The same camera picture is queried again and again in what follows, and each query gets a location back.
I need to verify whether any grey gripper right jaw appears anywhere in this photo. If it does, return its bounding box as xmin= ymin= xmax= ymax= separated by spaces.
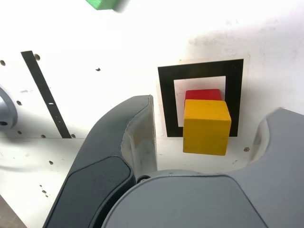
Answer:
xmin=101 ymin=106 xmax=304 ymax=228

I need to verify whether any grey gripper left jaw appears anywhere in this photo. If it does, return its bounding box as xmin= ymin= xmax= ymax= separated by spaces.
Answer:
xmin=44 ymin=94 xmax=158 ymax=228

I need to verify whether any yellow cube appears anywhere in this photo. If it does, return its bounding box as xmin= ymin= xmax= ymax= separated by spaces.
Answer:
xmin=182 ymin=99 xmax=232 ymax=156

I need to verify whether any red cube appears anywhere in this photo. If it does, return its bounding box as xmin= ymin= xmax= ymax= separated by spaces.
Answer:
xmin=184 ymin=88 xmax=222 ymax=101

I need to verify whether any green cube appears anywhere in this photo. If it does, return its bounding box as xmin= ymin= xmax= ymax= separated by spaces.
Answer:
xmin=85 ymin=0 xmax=119 ymax=11

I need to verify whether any black tape square outline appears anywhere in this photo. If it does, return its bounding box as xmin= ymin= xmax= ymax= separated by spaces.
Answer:
xmin=157 ymin=58 xmax=244 ymax=138

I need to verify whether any black tape strip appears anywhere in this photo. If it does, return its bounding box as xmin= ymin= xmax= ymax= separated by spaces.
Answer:
xmin=20 ymin=50 xmax=72 ymax=139

